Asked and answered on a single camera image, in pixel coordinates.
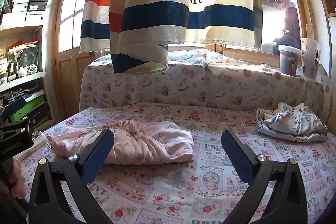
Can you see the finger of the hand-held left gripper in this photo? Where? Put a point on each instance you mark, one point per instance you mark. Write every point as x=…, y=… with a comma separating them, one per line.
x=39, y=113
x=13, y=106

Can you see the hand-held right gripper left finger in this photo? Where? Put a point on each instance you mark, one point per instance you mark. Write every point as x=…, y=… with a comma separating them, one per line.
x=101, y=153

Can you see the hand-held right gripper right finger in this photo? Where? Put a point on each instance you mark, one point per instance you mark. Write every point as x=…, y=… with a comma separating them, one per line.
x=235, y=153

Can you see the pink printed pants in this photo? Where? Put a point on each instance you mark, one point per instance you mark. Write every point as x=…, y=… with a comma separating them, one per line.
x=136, y=142

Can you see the white printed folded pants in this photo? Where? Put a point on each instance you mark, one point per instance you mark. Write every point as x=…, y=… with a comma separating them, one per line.
x=291, y=116

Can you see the person's left hand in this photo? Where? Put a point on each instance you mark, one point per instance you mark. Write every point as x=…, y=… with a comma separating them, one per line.
x=19, y=179

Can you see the green storage bin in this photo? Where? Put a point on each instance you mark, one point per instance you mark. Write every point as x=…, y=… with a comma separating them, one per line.
x=34, y=106

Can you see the white phone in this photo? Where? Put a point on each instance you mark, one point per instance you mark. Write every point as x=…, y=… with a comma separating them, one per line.
x=36, y=141

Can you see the white shelf unit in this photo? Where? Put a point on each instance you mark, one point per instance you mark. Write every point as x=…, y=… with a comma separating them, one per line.
x=18, y=56

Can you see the wooden glazed door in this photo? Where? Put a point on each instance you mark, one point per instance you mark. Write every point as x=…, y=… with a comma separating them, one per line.
x=71, y=69

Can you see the grey folded garment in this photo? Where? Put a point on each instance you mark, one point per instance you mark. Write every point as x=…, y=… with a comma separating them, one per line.
x=288, y=136

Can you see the dark tub with white lid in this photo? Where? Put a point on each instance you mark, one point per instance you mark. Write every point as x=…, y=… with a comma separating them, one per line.
x=288, y=60

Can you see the white printed cup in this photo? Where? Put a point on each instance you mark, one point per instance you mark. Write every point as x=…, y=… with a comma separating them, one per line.
x=311, y=61

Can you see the striped curtain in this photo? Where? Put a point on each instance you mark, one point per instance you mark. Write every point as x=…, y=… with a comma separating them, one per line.
x=157, y=3

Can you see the wooden window frame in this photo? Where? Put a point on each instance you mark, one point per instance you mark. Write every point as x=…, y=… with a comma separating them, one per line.
x=252, y=54

